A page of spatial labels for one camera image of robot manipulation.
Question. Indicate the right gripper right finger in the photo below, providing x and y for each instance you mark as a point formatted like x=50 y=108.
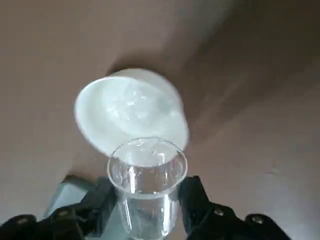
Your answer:
x=220 y=225

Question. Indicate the clear glass measuring cup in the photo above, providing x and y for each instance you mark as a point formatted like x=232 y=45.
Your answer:
x=147 y=175

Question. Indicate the white bowl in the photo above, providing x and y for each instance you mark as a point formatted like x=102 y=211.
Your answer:
x=120 y=112

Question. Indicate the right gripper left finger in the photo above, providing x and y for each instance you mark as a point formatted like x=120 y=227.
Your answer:
x=62 y=225

